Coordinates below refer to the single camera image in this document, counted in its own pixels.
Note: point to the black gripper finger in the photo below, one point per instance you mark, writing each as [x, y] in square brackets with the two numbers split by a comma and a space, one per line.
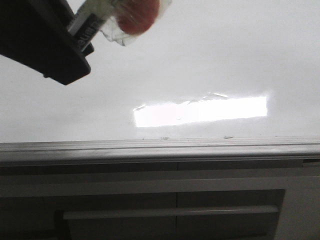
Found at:
[34, 33]

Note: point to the white whiteboard marker black tip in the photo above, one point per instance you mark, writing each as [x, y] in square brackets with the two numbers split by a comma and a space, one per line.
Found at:
[89, 19]

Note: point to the red magnet taped to marker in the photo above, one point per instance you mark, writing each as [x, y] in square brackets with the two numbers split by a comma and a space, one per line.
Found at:
[132, 18]

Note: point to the white whiteboard with aluminium frame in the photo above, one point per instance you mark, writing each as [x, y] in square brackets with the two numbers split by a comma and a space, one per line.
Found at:
[213, 79]

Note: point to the grey cabinet with drawer handle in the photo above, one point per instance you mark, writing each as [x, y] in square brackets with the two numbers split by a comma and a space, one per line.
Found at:
[184, 198]

